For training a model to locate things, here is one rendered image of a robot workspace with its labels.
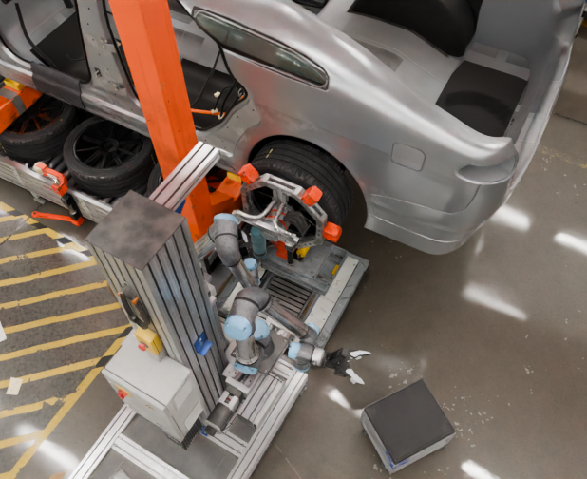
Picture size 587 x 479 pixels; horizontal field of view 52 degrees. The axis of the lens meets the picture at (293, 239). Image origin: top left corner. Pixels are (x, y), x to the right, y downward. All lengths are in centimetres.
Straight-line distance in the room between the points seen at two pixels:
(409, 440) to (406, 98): 183
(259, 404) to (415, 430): 93
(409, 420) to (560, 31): 260
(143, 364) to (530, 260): 293
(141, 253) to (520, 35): 326
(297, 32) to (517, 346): 248
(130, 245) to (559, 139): 413
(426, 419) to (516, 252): 162
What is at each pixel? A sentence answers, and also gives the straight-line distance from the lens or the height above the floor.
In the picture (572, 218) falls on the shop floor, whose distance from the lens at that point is 497.
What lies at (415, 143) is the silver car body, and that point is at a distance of 293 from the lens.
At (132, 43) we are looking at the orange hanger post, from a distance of 264.
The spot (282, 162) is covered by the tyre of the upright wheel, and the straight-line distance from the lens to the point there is 333.
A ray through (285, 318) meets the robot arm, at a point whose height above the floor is 128.
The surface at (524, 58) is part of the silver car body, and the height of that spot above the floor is 90.
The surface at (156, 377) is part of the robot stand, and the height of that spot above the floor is 123.
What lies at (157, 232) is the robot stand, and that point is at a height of 203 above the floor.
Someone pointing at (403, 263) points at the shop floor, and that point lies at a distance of 437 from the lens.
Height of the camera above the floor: 368
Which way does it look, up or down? 56 degrees down
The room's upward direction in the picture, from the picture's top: 2 degrees counter-clockwise
